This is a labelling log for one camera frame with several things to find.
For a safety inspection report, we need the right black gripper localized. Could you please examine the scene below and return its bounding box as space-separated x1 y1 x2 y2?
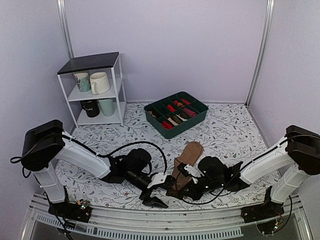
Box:
179 177 224 202

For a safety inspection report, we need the brown ribbed sock pair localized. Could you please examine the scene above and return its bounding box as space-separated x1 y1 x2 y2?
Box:
165 141 204 198

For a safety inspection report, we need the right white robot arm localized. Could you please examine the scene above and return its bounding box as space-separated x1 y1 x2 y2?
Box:
166 125 320 218

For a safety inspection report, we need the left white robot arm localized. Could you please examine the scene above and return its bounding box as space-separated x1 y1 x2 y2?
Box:
20 120 175 217

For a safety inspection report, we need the beige sock in box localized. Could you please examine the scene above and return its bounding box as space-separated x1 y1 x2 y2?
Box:
168 117 179 126

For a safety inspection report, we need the red rolled sock front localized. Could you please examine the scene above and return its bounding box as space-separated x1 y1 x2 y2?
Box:
161 121 173 130

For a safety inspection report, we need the red rolled sock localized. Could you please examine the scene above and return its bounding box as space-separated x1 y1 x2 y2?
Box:
161 121 173 130
167 104 176 112

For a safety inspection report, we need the dark brown sock in box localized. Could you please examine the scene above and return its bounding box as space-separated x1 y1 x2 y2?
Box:
179 112 191 120

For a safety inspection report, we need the green divided sock box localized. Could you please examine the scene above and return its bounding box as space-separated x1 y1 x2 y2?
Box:
144 91 209 139

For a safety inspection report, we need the maroon sock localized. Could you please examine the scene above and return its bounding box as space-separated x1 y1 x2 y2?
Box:
183 107 197 117

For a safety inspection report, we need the red rolled sock middle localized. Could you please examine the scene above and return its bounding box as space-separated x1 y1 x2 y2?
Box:
167 104 176 112

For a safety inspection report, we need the orange striped sock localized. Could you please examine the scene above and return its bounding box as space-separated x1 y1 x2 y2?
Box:
173 100 185 108

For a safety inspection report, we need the red sock back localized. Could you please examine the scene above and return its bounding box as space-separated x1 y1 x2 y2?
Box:
182 99 191 105

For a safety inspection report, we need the mint green mug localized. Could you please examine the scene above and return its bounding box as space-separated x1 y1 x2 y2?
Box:
98 98 114 117

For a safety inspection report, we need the black mug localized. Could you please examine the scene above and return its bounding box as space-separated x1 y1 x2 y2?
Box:
80 99 100 118

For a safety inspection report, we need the white ceramic mug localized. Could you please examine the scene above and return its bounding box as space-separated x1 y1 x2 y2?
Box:
89 72 110 95

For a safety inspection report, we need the white shelf black top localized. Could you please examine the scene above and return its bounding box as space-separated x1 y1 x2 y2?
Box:
57 52 127 127

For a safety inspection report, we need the teal patterned mug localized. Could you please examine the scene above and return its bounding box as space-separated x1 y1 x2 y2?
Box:
73 71 91 93

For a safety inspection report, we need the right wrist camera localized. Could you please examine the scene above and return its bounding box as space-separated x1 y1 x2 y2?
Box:
177 162 204 179

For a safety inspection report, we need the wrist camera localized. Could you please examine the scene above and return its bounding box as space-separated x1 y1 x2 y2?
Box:
147 172 168 189
177 162 204 179

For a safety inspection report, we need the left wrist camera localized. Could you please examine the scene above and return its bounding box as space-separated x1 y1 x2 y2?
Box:
147 172 168 189

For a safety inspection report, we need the aluminium front rail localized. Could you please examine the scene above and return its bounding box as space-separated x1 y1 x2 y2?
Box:
21 192 313 240

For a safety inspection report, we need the right black cable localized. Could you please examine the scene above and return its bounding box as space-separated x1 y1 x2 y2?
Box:
181 161 245 206

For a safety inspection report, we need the black cable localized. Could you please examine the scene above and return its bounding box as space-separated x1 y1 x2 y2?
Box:
181 161 245 206
9 133 168 180

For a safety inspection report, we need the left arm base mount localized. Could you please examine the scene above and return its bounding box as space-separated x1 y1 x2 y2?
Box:
48 186 92 223

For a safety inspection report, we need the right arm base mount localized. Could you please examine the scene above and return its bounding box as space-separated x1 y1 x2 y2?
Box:
241 186 284 223

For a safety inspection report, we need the left black cable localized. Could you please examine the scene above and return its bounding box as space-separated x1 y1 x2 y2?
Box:
9 133 168 180

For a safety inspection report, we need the right corner metal post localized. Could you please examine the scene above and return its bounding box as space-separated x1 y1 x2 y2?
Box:
245 0 275 108

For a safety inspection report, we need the corner metal post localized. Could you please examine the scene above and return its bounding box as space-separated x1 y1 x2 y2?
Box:
56 0 74 59
245 0 275 108

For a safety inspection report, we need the left corner metal post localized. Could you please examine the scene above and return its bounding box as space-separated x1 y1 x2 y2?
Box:
56 0 74 59

